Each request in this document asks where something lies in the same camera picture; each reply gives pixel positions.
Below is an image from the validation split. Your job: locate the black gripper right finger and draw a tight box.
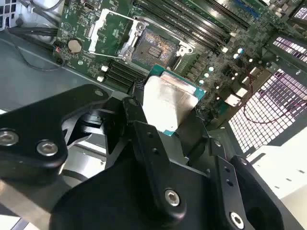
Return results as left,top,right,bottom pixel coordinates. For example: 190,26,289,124
177,115,307,230

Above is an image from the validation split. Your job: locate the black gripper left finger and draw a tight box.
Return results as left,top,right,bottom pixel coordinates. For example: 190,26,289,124
0,83,189,226

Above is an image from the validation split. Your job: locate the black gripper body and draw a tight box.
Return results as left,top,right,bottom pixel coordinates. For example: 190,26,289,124
49,133,223,230

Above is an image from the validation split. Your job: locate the silver CPU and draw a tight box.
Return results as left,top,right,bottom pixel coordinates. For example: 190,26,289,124
141,64,207,137

